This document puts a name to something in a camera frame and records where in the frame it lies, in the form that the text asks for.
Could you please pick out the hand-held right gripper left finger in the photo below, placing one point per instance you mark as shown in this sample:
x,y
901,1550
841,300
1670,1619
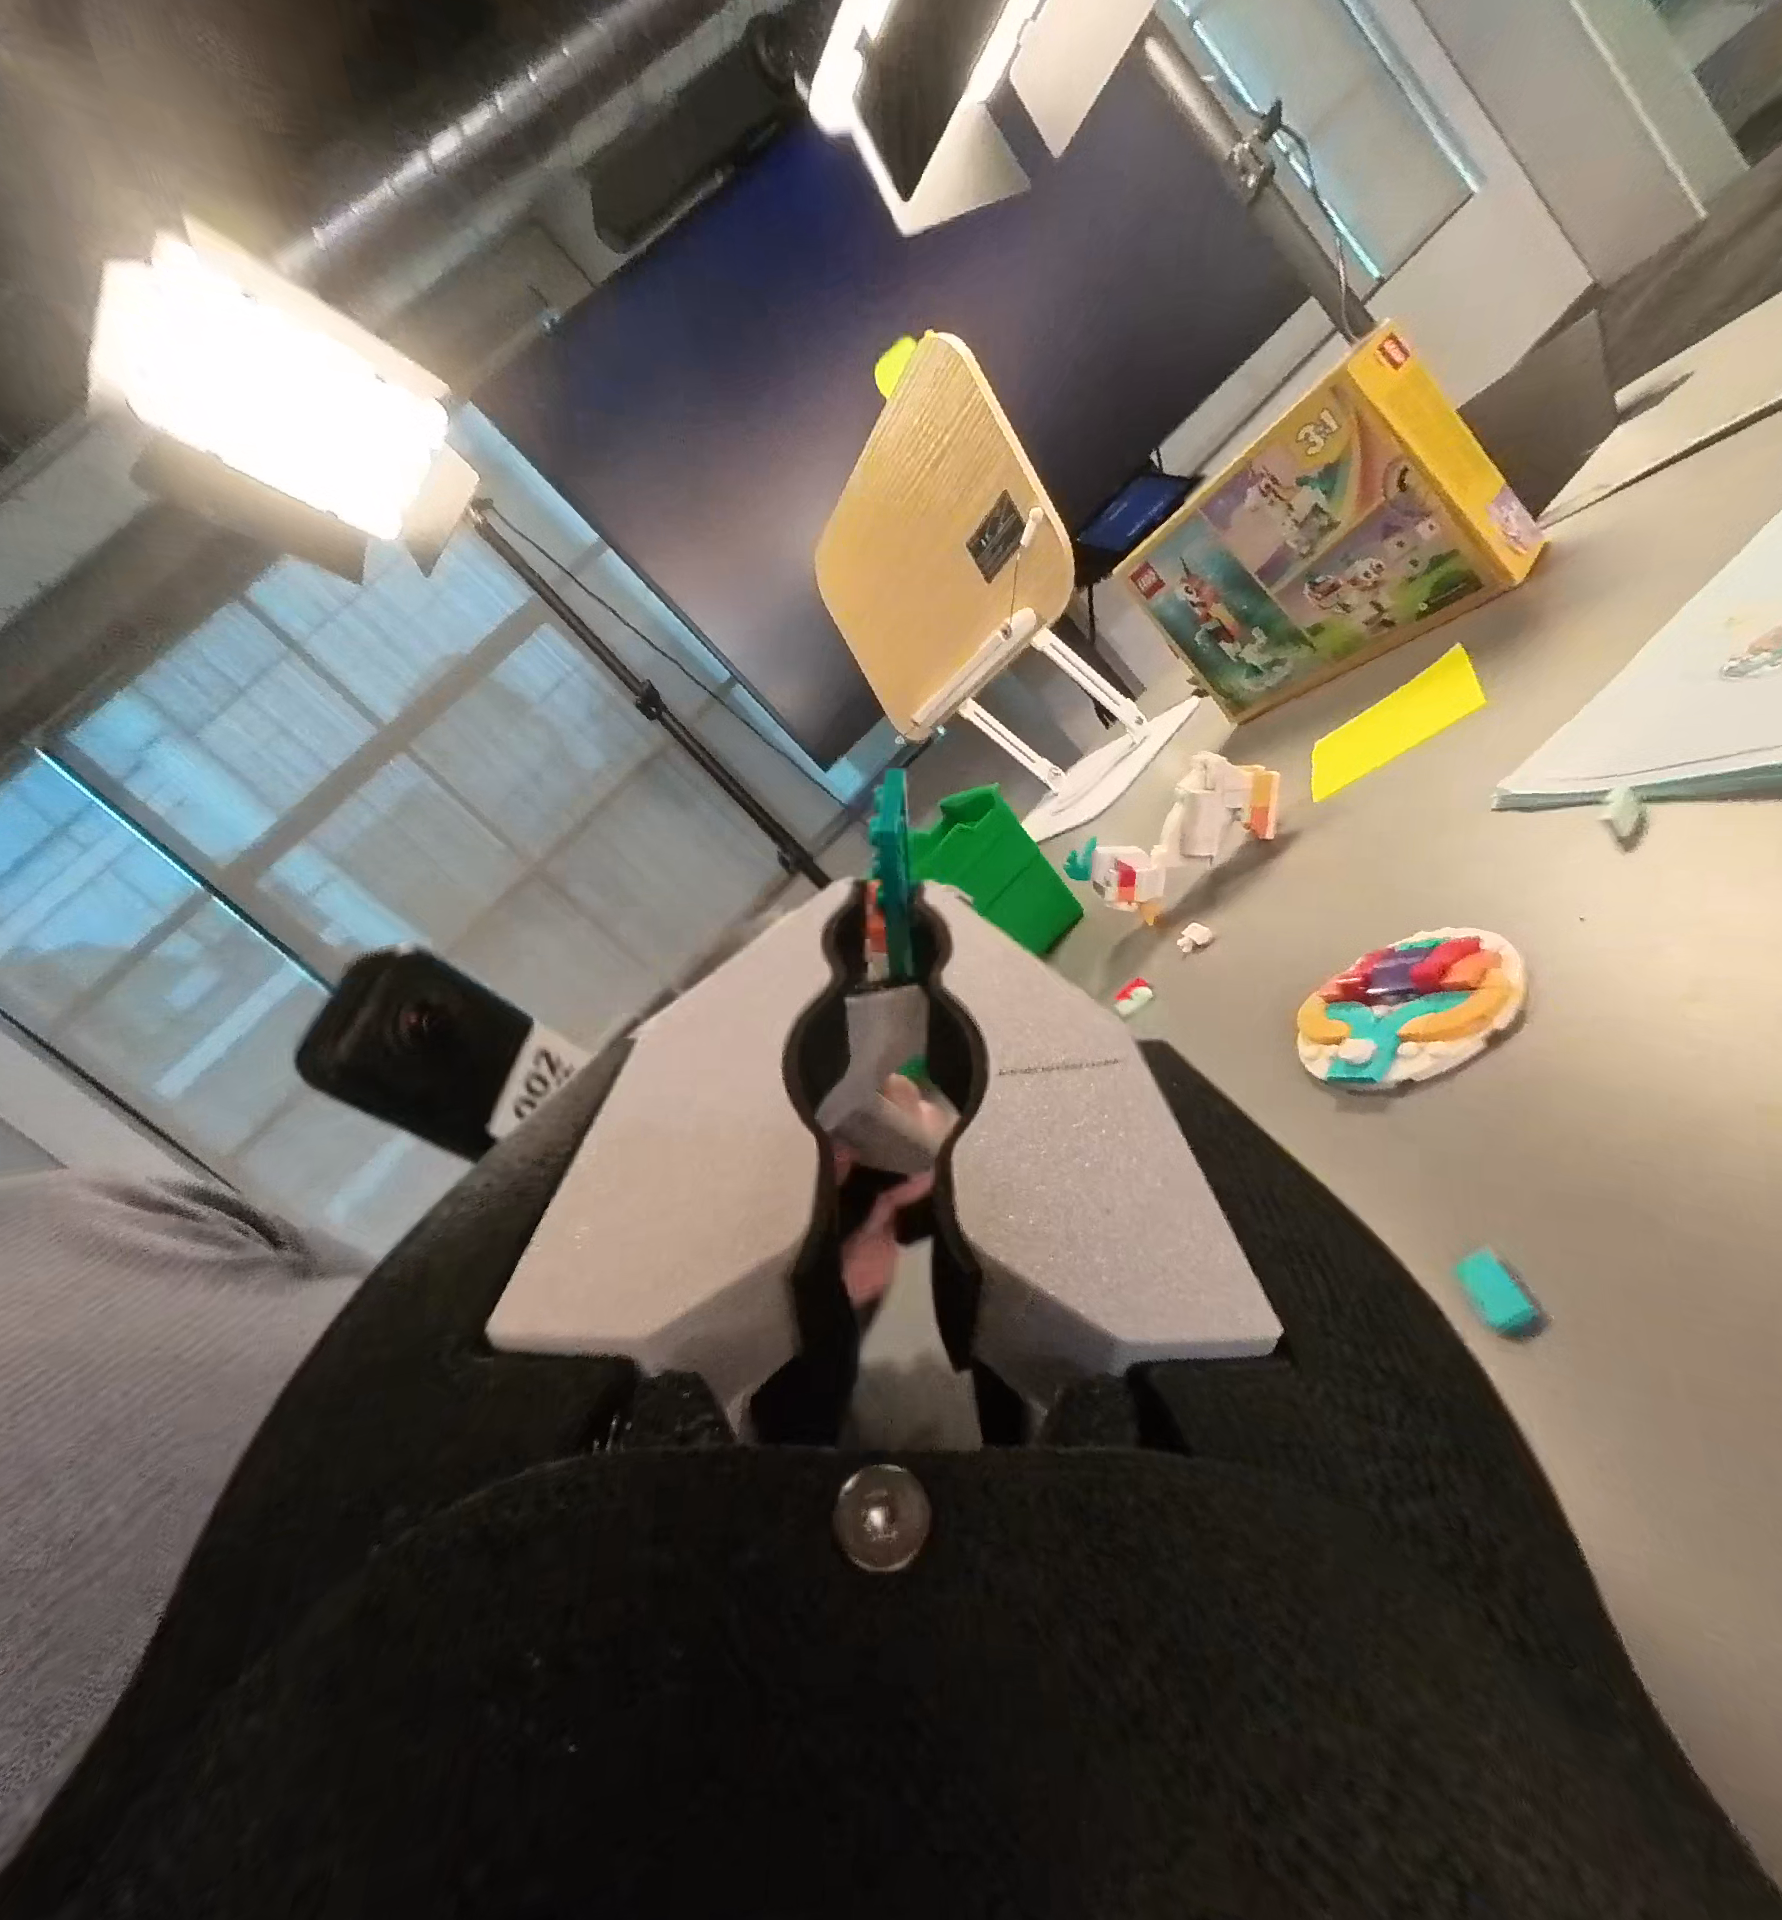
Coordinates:
x,y
652,1199

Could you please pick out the small blue-lit screen device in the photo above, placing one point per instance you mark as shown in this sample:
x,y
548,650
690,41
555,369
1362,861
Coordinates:
x,y
1137,514

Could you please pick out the yellow lego set box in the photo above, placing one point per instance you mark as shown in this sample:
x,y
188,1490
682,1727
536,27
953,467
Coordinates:
x,y
1328,554

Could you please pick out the white lego unicorn model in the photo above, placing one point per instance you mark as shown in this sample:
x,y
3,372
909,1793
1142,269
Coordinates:
x,y
1184,841

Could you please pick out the red and mint lego piece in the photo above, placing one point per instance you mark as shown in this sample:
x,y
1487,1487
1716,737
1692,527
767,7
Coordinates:
x,y
1131,997

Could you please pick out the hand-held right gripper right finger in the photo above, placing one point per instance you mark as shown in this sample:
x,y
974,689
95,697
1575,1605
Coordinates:
x,y
1116,1199

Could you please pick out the teal lego tile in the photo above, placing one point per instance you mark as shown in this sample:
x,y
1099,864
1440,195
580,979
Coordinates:
x,y
1499,1294

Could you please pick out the teal orange white lego strip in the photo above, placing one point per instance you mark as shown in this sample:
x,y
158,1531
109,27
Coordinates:
x,y
893,854

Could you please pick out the white studio light panel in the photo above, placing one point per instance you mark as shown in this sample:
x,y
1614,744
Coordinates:
x,y
262,391
952,91

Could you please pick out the person's left hand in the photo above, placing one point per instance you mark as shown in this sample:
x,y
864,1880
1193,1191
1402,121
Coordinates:
x,y
873,1252

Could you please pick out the wooden book stand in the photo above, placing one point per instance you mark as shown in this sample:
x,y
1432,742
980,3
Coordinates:
x,y
920,509

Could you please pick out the person's left forearm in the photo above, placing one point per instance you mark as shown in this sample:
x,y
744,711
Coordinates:
x,y
98,1425

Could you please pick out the yellow paper note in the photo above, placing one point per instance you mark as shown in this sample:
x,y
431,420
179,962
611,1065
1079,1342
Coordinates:
x,y
1401,719

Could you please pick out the open lego instruction booklet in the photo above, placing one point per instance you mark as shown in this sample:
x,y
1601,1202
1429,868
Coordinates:
x,y
1701,690

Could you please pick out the large dark display screen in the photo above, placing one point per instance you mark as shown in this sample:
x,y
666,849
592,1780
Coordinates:
x,y
771,374

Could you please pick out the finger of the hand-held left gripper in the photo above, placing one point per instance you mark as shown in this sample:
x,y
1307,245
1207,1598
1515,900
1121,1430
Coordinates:
x,y
878,1050

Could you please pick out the silver ventilation duct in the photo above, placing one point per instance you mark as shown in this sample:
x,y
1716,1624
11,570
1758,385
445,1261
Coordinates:
x,y
530,164

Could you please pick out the mint comb-shaped lego piece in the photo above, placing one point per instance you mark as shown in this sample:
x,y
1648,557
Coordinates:
x,y
1622,815

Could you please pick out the green plastic bin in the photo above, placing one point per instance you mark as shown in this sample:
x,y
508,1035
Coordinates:
x,y
1011,871

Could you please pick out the round rainbow lego plate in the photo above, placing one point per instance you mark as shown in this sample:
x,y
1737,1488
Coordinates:
x,y
1410,1008

